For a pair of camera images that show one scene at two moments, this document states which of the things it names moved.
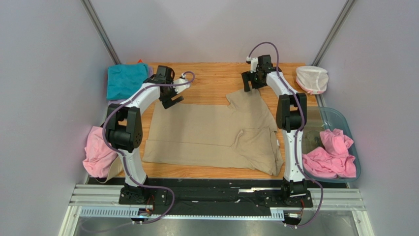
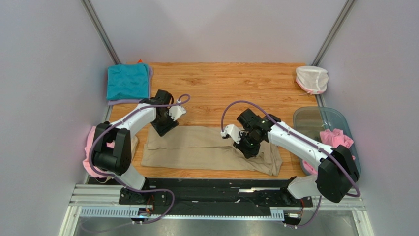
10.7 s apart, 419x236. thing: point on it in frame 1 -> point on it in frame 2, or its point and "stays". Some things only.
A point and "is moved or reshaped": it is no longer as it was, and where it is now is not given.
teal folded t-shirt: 123,79 stays
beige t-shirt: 243,133 is moved or reshaped
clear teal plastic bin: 318,119 stays
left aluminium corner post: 100,30 stays
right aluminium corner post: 334,32 stays
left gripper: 167,102 -> 162,130
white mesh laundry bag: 312,79 stays
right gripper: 248,79 -> 250,150
